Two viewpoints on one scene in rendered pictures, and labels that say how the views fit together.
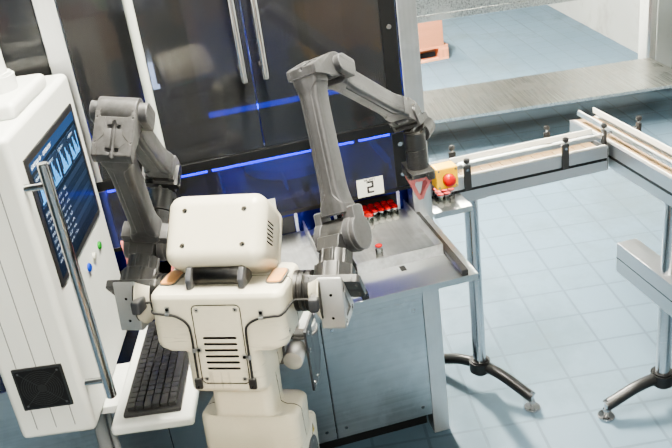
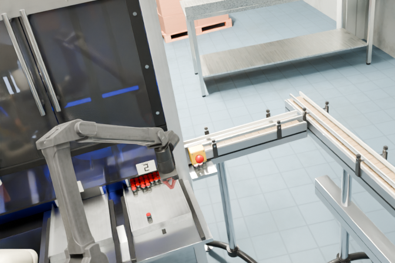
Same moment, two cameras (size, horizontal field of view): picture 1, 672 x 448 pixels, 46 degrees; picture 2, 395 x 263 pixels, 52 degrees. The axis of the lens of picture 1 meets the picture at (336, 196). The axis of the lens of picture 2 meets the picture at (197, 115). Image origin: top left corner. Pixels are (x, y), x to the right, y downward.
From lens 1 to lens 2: 0.81 m
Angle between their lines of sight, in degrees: 5
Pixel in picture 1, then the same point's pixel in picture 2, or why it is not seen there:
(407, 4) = (158, 51)
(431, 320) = not seen: hidden behind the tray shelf
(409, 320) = not seen: hidden behind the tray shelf
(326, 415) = not seen: outside the picture
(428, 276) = (179, 240)
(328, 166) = (69, 217)
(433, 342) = (198, 250)
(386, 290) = (149, 253)
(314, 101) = (56, 167)
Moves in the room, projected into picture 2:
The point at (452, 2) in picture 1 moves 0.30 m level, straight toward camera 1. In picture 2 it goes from (224, 5) to (223, 13)
